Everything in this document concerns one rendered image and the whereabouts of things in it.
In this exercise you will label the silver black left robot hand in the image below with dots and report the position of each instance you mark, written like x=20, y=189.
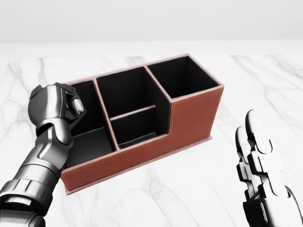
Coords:
x=48, y=104

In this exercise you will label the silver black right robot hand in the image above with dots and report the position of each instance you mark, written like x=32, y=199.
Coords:
x=265, y=165

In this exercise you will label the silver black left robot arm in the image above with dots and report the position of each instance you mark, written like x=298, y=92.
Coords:
x=41, y=166

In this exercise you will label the red-brown desk caddy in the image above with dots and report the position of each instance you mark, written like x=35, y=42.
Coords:
x=189, y=123

